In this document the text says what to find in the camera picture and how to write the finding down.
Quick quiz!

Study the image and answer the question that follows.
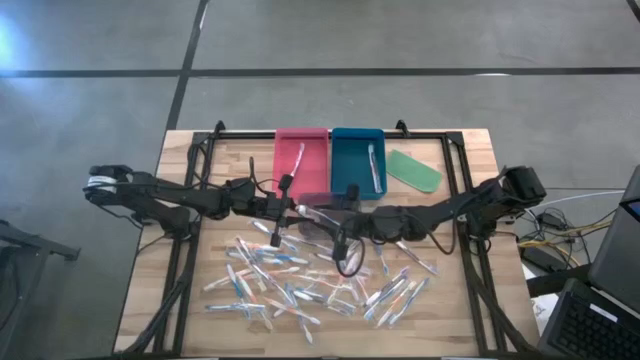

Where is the clear smoky plastic bin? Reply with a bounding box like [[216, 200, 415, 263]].
[[297, 191, 363, 240]]

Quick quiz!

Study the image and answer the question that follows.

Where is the green plastic lid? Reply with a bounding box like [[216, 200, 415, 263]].
[[385, 148, 444, 194]]

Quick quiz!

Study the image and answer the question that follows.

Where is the purple toothbrush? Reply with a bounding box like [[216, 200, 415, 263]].
[[252, 262, 296, 307], [288, 141, 307, 180], [362, 266, 412, 307]]

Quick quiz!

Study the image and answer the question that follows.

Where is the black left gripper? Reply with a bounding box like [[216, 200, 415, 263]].
[[252, 175, 307, 246]]

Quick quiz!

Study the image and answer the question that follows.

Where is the yellow cable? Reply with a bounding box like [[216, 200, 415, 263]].
[[517, 219, 614, 251]]

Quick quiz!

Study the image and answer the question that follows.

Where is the black power brick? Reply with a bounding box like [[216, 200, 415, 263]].
[[539, 212, 565, 230]]

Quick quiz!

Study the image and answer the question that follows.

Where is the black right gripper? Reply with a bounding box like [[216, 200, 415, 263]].
[[322, 184, 401, 261]]

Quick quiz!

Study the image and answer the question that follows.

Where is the white paper sheet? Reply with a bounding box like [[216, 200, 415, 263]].
[[529, 293, 562, 329]]

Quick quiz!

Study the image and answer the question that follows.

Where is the black desk bar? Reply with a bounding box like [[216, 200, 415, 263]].
[[525, 263, 591, 299]]

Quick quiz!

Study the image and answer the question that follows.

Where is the blue plastic bin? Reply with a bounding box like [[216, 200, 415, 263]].
[[330, 127, 387, 201]]

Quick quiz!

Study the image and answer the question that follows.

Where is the black floor stand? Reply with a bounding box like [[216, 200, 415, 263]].
[[0, 218, 82, 360]]

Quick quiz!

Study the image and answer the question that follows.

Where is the red plastic bin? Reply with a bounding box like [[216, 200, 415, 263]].
[[272, 127, 331, 201]]

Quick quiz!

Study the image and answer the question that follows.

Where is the black power strip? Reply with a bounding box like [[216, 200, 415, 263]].
[[519, 244, 557, 273]]

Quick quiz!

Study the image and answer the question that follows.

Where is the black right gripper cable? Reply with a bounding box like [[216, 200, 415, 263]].
[[333, 227, 367, 279]]

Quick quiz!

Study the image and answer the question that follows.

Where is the white cable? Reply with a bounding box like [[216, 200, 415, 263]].
[[544, 188, 626, 209]]

